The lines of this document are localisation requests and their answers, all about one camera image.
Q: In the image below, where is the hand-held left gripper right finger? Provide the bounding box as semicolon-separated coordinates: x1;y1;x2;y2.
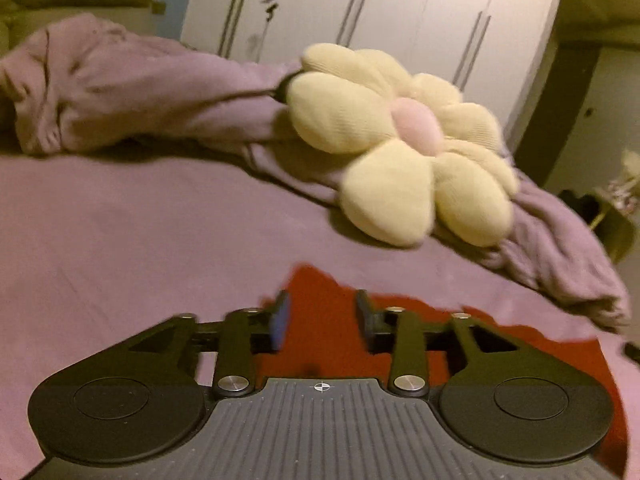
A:
354;290;597;399

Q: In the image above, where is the white wardrobe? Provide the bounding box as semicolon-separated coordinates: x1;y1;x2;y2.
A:
179;0;567;147

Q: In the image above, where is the small flower ornament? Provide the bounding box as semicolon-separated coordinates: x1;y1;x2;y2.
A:
606;149;640;212

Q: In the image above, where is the red knit cardigan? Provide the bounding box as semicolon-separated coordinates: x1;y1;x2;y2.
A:
255;262;632;477

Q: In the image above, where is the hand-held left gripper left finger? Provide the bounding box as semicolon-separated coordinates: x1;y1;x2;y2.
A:
49;290;292;399

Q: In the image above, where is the crumpled purple duvet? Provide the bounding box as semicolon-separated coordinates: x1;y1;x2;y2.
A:
0;12;633;332

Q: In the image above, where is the yellow side table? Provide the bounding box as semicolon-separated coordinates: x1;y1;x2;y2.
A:
559;187;637;264

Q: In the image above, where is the purple bed sheet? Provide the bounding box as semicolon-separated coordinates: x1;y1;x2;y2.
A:
0;152;640;480

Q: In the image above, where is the cream flower-shaped pillow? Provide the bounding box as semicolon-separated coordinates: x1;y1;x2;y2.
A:
285;42;522;249

